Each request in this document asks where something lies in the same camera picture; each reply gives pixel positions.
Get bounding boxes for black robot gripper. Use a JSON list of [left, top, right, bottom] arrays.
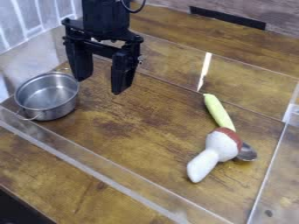
[[62, 0, 144, 95]]

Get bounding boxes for white mushroom with red cap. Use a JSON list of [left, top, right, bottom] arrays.
[[187, 127, 243, 183]]

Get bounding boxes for silver metal pot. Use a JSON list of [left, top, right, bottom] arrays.
[[14, 72, 80, 121]]

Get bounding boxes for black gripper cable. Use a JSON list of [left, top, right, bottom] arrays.
[[119, 0, 147, 14]]

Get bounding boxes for black wall slot strip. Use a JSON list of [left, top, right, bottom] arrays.
[[190, 6, 267, 31]]

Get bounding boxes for spoon with yellow-green handle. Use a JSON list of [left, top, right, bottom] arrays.
[[203, 94, 258, 162]]

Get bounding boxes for clear acrylic tray wall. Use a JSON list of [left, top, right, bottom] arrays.
[[0, 106, 234, 224]]

